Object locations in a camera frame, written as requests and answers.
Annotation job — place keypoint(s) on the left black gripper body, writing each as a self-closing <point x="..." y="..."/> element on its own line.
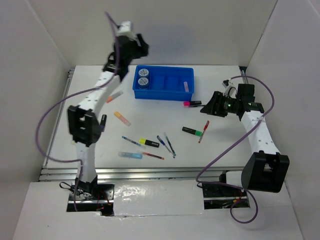
<point x="134" y="47"/>

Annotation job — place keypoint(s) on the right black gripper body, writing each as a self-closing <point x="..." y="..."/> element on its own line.
<point x="228" y="105"/>

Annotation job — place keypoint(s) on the lilac highlighter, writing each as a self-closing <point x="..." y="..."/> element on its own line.
<point x="186" y="86"/>

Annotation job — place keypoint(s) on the clear orange highlighter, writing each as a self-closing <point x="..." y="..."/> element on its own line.
<point x="114" y="96"/>

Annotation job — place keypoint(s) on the orange cap peach highlighter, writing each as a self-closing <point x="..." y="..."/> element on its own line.
<point x="122" y="118"/>

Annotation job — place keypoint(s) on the black purple highlighter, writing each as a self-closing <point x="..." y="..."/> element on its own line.
<point x="103" y="122"/>

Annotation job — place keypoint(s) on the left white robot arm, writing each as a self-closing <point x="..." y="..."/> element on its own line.
<point x="83" y="119"/>

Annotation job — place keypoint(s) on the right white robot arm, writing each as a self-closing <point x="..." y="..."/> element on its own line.
<point x="266" y="169"/>

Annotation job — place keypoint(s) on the black pink highlighter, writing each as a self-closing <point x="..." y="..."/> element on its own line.
<point x="192" y="103"/>

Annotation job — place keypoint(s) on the purple gel pen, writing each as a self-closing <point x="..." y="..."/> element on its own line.
<point x="195" y="106"/>

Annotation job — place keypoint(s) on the red ballpoint pen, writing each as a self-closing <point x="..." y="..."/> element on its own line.
<point x="204" y="130"/>

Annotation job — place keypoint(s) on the black green highlighter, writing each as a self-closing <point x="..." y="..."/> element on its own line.
<point x="192" y="131"/>

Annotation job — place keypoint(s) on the blue plastic sorting tray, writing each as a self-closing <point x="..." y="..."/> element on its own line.
<point x="165" y="83"/>

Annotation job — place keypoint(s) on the teal gel pen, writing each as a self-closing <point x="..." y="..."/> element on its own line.
<point x="170" y="145"/>

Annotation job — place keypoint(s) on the dark blue pen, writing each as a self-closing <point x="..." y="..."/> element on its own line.
<point x="163" y="143"/>

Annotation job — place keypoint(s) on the black yellow highlighter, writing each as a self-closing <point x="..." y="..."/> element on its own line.
<point x="149" y="142"/>

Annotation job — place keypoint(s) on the red gel pen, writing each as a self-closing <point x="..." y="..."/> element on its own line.
<point x="151" y="155"/>

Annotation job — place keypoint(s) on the blue gel pen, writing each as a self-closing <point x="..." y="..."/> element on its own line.
<point x="131" y="141"/>

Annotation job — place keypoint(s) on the light blue highlighter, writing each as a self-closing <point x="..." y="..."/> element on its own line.
<point x="130" y="155"/>

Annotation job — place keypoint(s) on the white foil panel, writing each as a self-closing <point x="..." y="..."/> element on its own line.
<point x="157" y="198"/>

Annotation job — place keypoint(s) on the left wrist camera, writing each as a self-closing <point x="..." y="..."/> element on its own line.
<point x="125" y="29"/>

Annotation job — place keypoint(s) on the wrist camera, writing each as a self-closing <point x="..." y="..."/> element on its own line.
<point x="229" y="88"/>
<point x="125" y="29"/>

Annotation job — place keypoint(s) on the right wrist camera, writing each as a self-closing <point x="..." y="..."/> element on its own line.
<point x="229" y="88"/>

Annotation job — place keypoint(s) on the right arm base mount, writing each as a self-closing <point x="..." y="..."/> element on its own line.
<point x="219" y="196"/>

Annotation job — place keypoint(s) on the aluminium front rail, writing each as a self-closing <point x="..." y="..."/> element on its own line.
<point x="108" y="174"/>

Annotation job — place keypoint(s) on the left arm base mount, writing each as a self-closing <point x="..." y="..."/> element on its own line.
<point x="101" y="201"/>

